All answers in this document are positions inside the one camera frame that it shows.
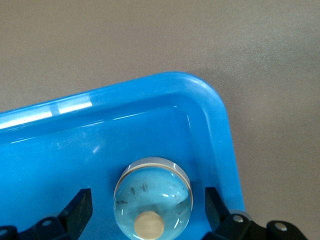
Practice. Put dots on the blue plastic tray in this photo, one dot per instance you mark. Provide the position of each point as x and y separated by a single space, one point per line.
75 162

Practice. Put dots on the brown table cover mat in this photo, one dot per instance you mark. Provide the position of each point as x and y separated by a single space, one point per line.
150 37

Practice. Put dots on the light blue call bell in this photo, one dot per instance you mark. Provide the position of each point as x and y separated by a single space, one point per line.
150 195

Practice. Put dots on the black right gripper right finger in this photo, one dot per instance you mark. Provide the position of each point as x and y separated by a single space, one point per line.
232 228

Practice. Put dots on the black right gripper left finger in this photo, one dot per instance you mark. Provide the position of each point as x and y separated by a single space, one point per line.
65 227

